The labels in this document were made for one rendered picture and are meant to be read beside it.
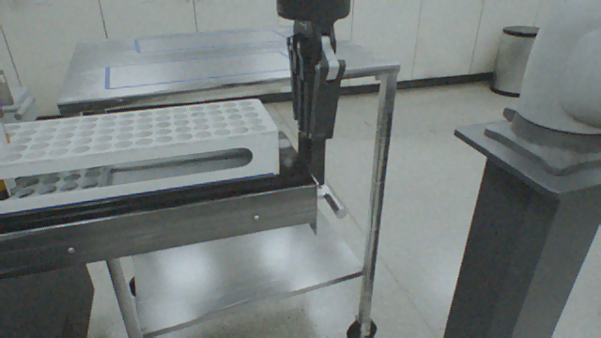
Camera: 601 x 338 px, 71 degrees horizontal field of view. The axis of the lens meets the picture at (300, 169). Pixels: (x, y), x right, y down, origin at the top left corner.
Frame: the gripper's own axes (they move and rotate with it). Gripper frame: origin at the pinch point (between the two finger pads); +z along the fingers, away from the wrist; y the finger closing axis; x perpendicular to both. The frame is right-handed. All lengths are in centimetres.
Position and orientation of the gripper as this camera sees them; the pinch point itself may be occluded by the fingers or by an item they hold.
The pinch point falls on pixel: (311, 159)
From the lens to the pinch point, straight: 50.8
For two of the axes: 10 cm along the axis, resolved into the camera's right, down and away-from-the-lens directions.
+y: 2.9, 4.7, -8.4
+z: 0.0, 8.7, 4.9
